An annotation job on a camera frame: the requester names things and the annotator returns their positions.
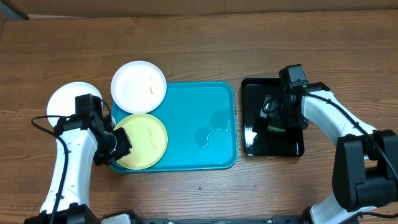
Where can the white plate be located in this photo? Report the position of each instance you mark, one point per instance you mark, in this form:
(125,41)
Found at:
(63,102)
(138,87)

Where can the green and yellow sponge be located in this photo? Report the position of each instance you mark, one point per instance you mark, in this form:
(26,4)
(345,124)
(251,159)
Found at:
(276,127)

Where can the black rectangular water tray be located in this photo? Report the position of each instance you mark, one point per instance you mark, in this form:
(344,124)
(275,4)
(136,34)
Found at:
(258,140)

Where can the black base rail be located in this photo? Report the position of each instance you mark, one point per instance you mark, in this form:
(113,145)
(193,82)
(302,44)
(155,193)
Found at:
(126,219)

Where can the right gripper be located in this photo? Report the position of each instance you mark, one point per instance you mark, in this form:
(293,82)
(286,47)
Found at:
(276,114)

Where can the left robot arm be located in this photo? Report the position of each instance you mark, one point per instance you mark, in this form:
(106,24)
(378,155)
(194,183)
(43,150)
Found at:
(82,141)

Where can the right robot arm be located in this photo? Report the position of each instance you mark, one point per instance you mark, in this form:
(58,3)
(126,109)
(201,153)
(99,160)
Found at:
(365,166)

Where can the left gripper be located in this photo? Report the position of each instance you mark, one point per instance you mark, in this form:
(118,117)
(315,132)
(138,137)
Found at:
(124,150)

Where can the yellow-green plate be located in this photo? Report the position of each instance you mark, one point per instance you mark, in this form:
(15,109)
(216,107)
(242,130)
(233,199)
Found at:
(149,140)

